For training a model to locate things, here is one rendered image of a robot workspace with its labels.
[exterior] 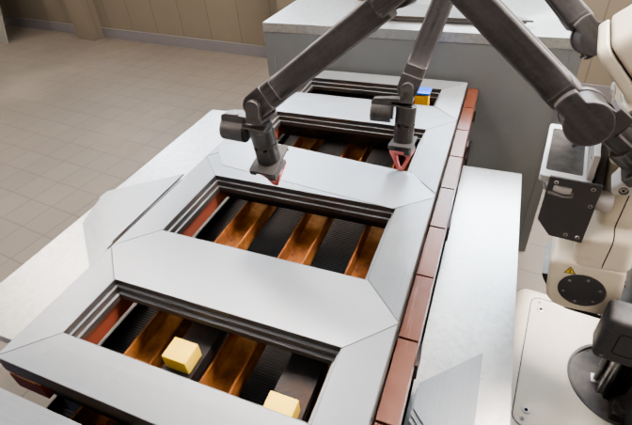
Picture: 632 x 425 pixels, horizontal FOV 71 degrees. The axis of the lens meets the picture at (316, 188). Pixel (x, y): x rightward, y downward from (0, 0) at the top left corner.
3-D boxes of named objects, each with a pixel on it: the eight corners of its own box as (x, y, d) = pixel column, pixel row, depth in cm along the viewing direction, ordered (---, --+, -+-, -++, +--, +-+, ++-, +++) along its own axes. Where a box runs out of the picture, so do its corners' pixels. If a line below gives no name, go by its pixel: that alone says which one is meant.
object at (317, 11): (263, 31, 204) (261, 22, 201) (312, -3, 248) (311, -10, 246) (584, 50, 161) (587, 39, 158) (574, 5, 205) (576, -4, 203)
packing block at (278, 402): (260, 424, 84) (258, 414, 81) (273, 400, 87) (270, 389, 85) (290, 435, 82) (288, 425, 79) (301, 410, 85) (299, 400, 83)
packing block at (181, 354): (165, 366, 95) (160, 355, 93) (179, 347, 99) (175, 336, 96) (189, 375, 93) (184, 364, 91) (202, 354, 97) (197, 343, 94)
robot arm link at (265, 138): (265, 133, 98) (276, 116, 101) (238, 128, 100) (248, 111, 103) (271, 154, 103) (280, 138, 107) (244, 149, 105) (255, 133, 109)
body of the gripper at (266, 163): (249, 175, 109) (243, 153, 103) (266, 147, 115) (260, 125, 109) (274, 180, 107) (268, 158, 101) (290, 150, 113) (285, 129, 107)
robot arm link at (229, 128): (258, 102, 94) (276, 91, 101) (211, 94, 98) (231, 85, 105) (260, 153, 100) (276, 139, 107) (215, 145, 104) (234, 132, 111)
